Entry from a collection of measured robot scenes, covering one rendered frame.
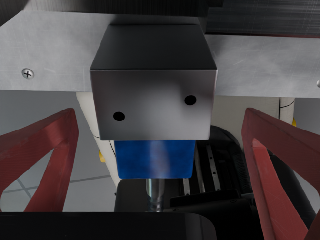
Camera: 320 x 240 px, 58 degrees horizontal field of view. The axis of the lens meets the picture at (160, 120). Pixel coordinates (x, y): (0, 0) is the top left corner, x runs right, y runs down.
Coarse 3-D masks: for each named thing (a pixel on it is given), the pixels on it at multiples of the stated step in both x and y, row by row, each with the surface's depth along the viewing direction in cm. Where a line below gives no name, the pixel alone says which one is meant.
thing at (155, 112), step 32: (128, 32) 14; (160, 32) 14; (192, 32) 14; (96, 64) 11; (128, 64) 11; (160, 64) 11; (192, 64) 11; (96, 96) 12; (128, 96) 12; (160, 96) 12; (192, 96) 12; (128, 128) 13; (160, 128) 13; (192, 128) 13; (128, 160) 16; (160, 160) 16; (192, 160) 16; (160, 192) 19
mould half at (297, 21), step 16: (224, 0) 6; (240, 0) 6; (256, 0) 6; (272, 0) 6; (288, 0) 6; (304, 0) 6; (208, 16) 6; (224, 16) 6; (240, 16) 6; (256, 16) 6; (272, 16) 6; (288, 16) 6; (304, 16) 6; (208, 32) 7; (224, 32) 7; (240, 32) 7; (256, 32) 7; (272, 32) 7; (288, 32) 7; (304, 32) 7
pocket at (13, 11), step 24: (0, 0) 7; (24, 0) 8; (48, 0) 8; (72, 0) 8; (96, 0) 8; (120, 0) 8; (144, 0) 8; (168, 0) 8; (192, 0) 8; (216, 0) 7; (0, 24) 7
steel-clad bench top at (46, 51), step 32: (0, 32) 16; (32, 32) 16; (64, 32) 16; (96, 32) 16; (0, 64) 17; (32, 64) 17; (64, 64) 17; (224, 64) 17; (256, 64) 17; (288, 64) 17; (256, 96) 18; (288, 96) 18
